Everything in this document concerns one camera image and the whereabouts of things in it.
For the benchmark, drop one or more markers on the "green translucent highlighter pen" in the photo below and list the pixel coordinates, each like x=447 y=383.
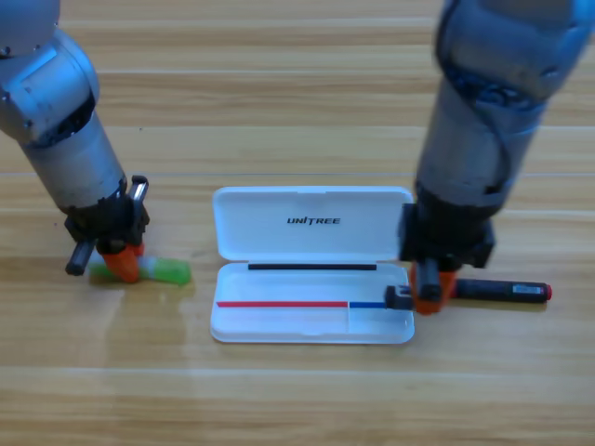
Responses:
x=172 y=271

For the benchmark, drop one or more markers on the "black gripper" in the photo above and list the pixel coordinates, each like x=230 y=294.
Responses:
x=446 y=237
x=116 y=218

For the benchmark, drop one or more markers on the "white plastic pencil case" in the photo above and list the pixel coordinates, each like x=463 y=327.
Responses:
x=260 y=232

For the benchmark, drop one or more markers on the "black eraser with white print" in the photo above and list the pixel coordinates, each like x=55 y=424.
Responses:
x=398 y=299

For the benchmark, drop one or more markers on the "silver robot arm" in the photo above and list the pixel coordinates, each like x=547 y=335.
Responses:
x=70 y=153
x=469 y=153

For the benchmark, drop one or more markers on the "red and black marker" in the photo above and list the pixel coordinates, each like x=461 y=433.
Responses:
x=502 y=290

